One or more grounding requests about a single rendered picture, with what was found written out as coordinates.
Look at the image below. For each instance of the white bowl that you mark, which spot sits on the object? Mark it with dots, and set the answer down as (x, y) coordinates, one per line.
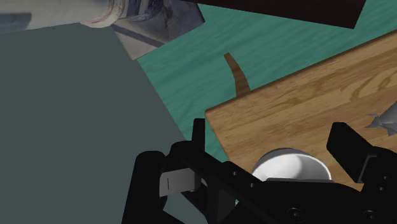
(290, 166)

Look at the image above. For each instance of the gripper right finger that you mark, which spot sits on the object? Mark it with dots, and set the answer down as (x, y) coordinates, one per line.
(353, 152)

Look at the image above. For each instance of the dark brown furniture piece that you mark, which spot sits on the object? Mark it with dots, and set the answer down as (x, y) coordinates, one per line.
(279, 9)

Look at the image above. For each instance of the wooden table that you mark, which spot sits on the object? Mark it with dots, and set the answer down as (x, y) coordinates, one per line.
(297, 105)

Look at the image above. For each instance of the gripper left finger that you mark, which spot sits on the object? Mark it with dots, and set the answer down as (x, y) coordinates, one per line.
(198, 155)

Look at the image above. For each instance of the grey animal figure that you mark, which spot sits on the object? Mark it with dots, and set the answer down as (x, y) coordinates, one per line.
(386, 119)

